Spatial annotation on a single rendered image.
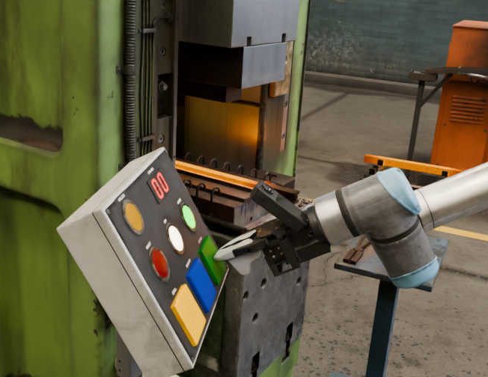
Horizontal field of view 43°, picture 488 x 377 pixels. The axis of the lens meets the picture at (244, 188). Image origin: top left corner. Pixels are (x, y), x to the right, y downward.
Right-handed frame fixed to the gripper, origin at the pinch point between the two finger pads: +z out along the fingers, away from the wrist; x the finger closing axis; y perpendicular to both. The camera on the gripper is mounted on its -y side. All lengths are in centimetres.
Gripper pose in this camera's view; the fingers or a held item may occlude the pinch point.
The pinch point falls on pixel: (218, 252)
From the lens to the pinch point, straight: 116.1
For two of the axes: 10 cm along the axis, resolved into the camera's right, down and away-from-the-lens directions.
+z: -8.9, 3.8, 2.6
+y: 4.4, 8.7, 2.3
